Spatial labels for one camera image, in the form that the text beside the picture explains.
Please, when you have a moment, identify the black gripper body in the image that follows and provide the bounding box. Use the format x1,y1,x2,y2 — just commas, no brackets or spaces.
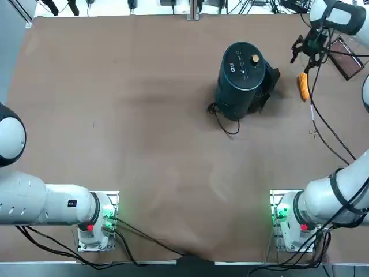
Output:
302,28,329,58

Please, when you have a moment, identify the dark green air fryer body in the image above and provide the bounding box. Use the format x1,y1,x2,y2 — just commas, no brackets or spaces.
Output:
213,42,266,121

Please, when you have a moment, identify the wooden tray black rim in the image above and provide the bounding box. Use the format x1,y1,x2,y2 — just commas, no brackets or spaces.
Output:
328,36,363,81

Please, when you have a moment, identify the black adapter with label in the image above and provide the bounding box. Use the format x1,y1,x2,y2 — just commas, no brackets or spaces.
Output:
281,0,315,13

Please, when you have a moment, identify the grey adapter box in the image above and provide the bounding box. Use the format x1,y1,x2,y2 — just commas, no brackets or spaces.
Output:
207,0,228,14
159,0,180,14

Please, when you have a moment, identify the black clamp block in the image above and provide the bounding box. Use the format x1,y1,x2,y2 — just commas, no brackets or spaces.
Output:
176,255,216,277

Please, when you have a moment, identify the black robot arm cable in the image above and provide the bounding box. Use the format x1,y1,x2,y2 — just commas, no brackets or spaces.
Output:
299,13,369,229

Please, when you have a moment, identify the black fryer power cable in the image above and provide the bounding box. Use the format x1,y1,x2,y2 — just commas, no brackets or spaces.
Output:
206,102,240,136

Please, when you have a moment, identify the aluminium profile rail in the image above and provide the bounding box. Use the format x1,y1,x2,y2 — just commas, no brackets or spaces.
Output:
186,0,202,21

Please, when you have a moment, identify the black base cable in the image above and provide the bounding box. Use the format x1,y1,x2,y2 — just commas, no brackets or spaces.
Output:
14,224,179,271
114,216,191,258

